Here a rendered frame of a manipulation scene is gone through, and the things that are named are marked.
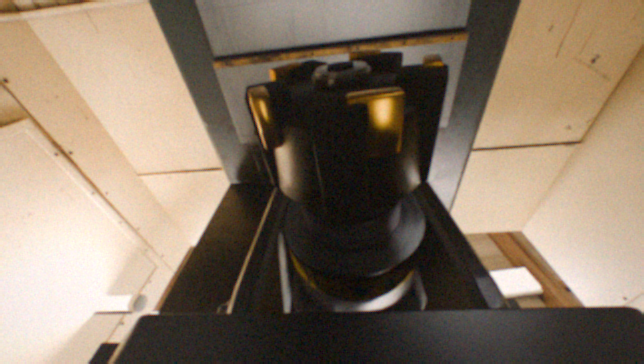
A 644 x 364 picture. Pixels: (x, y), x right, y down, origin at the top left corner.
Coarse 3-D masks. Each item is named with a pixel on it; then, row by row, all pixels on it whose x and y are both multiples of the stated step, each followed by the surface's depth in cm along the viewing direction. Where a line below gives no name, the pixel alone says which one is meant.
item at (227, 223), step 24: (240, 192) 61; (264, 192) 60; (216, 216) 54; (240, 216) 53; (216, 240) 48; (240, 240) 48; (192, 264) 44; (216, 264) 43; (240, 264) 43; (192, 288) 40; (216, 288) 40; (168, 312) 37; (192, 312) 37; (216, 312) 36
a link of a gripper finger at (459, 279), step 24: (432, 192) 9; (432, 216) 7; (432, 240) 7; (456, 240) 7; (432, 264) 7; (456, 264) 6; (480, 264) 6; (432, 288) 7; (456, 288) 6; (480, 288) 5
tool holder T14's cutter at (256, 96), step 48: (288, 96) 5; (336, 96) 4; (384, 96) 4; (432, 96) 4; (288, 144) 5; (336, 144) 4; (384, 144) 4; (432, 144) 5; (288, 192) 6; (336, 192) 5; (384, 192) 5
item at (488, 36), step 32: (160, 0) 42; (192, 0) 41; (480, 0) 40; (512, 0) 40; (192, 32) 45; (480, 32) 43; (192, 64) 48; (480, 64) 47; (192, 96) 53; (480, 96) 50; (224, 128) 57; (448, 128) 55; (224, 160) 63; (256, 160) 58; (448, 160) 61; (448, 192) 68
